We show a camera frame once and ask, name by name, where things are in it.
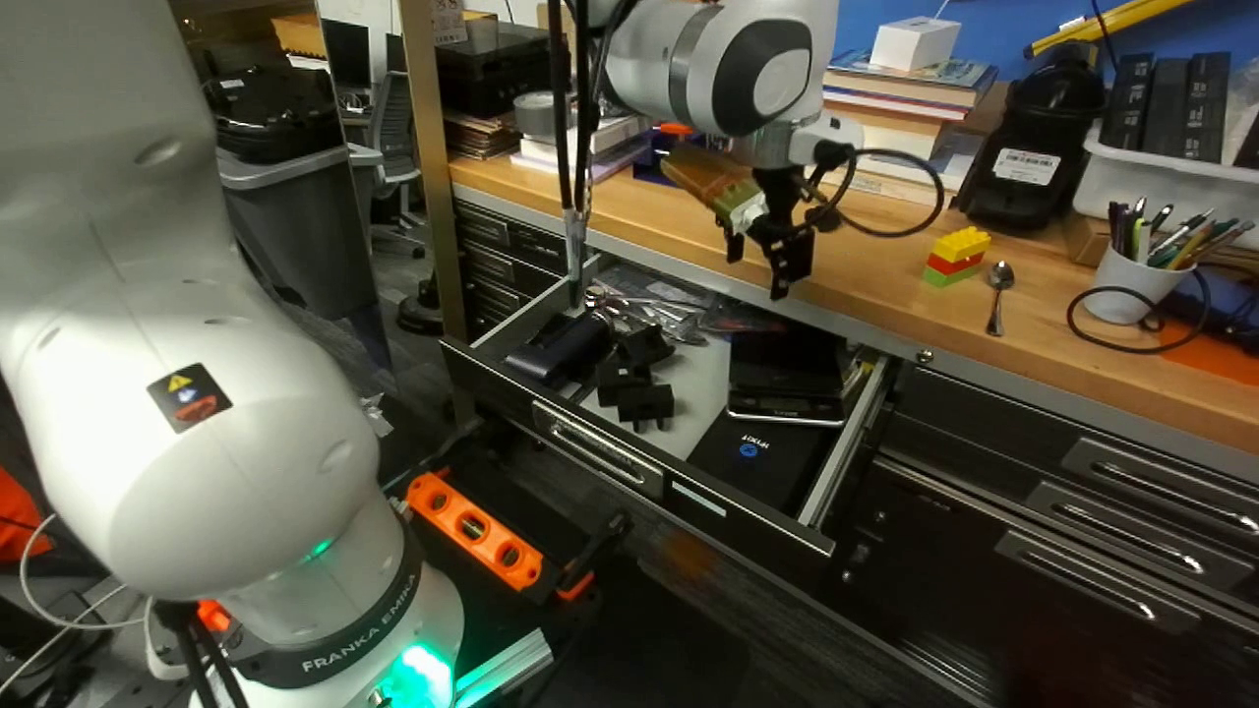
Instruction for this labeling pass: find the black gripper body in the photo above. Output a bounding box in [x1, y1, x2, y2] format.
[747, 132, 821, 241]

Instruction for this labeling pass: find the black plastic part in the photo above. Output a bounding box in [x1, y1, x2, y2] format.
[615, 383, 681, 431]
[615, 326, 681, 375]

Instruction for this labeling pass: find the grey metal drawer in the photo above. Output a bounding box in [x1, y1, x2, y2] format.
[435, 246, 896, 599]

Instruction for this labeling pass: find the grey drawer cabinet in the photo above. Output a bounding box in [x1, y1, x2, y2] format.
[838, 348, 1259, 708]
[448, 192, 611, 346]

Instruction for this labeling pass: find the clear plastic parts bag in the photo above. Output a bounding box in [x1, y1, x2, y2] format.
[574, 262, 740, 348]

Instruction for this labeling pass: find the thick hardcover book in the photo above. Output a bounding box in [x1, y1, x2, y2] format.
[838, 110, 977, 170]
[817, 132, 968, 192]

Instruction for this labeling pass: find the blue hex key stand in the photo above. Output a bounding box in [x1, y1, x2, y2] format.
[629, 124, 681, 183]

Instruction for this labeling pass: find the thin hardcover book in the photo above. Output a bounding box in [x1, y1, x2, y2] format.
[838, 80, 987, 129]
[838, 55, 1003, 97]

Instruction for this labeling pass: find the black box blue logo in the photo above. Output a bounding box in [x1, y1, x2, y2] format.
[685, 406, 838, 518]

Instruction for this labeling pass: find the small white box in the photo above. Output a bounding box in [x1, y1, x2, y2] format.
[869, 11, 963, 80]

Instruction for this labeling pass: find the lilac flat board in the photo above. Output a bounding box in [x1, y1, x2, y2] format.
[510, 150, 644, 187]

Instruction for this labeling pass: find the metal spoon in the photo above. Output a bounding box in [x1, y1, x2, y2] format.
[982, 255, 1023, 343]

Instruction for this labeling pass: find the black pouch white label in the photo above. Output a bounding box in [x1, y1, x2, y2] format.
[948, 51, 1108, 241]

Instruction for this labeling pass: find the stack of flat boards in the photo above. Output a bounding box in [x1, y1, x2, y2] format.
[442, 110, 525, 164]

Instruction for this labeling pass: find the black printer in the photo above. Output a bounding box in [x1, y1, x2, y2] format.
[433, 17, 564, 123]

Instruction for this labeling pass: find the black orange clamp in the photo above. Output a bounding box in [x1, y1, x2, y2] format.
[556, 508, 637, 611]

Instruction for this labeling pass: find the white pen cup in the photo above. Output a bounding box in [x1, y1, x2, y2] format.
[1086, 244, 1191, 329]

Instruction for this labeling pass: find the office chair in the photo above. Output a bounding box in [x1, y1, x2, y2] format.
[349, 70, 433, 267]

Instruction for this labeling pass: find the black rectangular block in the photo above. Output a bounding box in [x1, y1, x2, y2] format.
[1141, 51, 1196, 158]
[1096, 51, 1157, 150]
[1184, 51, 1234, 164]

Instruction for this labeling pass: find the white plastic bin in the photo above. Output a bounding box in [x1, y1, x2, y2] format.
[1069, 123, 1259, 226]

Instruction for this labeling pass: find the yellow bar tool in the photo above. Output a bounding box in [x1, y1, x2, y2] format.
[1023, 0, 1200, 64]

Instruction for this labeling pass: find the orange spirit level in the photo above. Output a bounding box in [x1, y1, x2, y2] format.
[403, 468, 549, 594]

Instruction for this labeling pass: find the green pen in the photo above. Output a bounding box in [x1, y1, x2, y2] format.
[1153, 221, 1214, 272]

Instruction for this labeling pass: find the black desk monitor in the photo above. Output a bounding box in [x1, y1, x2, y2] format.
[321, 17, 376, 97]

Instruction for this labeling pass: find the blue flat object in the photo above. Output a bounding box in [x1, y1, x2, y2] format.
[1191, 262, 1259, 339]

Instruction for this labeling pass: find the black equipment case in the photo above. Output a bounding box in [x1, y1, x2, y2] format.
[208, 43, 354, 170]

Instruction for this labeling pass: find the small orange connector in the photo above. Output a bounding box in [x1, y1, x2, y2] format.
[191, 599, 235, 641]

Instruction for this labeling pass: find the orange floor object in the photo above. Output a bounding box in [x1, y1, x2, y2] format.
[0, 465, 55, 533]

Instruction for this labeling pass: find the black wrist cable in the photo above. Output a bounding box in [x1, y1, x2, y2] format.
[799, 136, 953, 244]

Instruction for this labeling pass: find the gold wrist camera bar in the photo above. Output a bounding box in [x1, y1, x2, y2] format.
[657, 136, 776, 234]

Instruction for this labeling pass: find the black plastic bracket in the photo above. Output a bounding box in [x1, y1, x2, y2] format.
[595, 364, 657, 406]

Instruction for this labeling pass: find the grey duct tape roll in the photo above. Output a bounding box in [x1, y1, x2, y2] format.
[510, 91, 565, 143]

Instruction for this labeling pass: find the blue wall board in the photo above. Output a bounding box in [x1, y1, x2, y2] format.
[835, 0, 1259, 88]

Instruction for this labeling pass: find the black cable loop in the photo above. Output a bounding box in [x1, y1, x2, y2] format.
[1062, 276, 1220, 356]

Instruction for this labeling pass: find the white floor cable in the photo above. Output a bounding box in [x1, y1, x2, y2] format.
[10, 508, 152, 692]

